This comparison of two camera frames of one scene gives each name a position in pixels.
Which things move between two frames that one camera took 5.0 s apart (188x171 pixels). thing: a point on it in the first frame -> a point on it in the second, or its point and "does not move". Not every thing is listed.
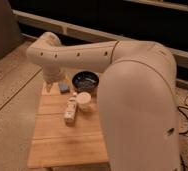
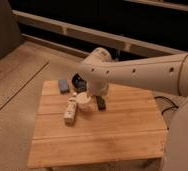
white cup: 84,101 does not move
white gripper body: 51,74 -> 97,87
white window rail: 67,28 does not move
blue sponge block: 63,86 does not move
